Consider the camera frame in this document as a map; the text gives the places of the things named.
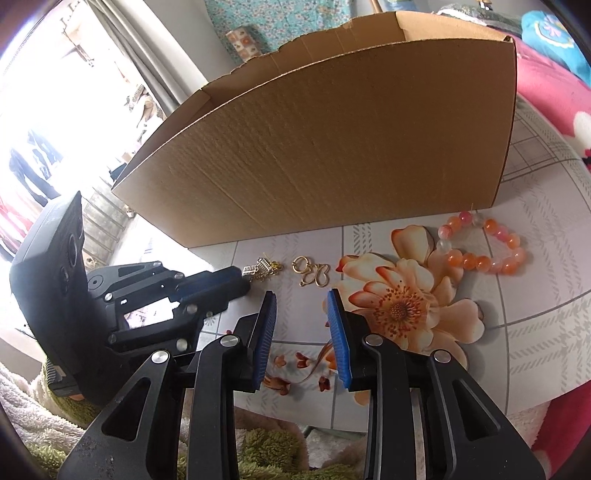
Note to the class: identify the gold earrings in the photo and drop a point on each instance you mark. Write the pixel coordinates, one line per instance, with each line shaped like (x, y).
(263, 266)

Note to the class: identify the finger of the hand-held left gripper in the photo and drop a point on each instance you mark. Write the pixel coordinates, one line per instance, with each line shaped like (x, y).
(207, 279)
(217, 297)

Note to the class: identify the blue printed garment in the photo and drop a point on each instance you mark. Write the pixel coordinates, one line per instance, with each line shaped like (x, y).
(558, 41)

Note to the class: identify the rolled floral paper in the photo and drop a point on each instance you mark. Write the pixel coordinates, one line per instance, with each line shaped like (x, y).
(244, 44)

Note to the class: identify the brown cardboard box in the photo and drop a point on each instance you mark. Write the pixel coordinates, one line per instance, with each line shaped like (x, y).
(346, 138)

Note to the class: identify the balcony metal railing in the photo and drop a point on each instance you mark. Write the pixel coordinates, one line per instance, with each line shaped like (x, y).
(104, 221)

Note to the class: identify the teal floral hanging cloth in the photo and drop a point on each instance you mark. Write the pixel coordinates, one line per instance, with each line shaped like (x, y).
(277, 23)

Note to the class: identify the grey curtain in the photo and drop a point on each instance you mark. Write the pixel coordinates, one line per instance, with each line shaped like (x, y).
(152, 60)

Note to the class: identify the dark hanging clothes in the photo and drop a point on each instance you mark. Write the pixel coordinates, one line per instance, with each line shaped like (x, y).
(32, 170)

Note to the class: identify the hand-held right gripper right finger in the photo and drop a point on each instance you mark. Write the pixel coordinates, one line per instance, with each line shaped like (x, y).
(339, 337)

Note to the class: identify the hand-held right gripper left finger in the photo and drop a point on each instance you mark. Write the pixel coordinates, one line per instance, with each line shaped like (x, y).
(265, 337)

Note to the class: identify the grey knitted cloth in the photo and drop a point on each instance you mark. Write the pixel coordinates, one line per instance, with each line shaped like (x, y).
(475, 14)

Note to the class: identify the wooden chair frame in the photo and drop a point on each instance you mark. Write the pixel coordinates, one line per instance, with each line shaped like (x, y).
(374, 4)

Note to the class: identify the pink floral blanket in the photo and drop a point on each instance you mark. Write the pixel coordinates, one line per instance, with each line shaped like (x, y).
(554, 106)

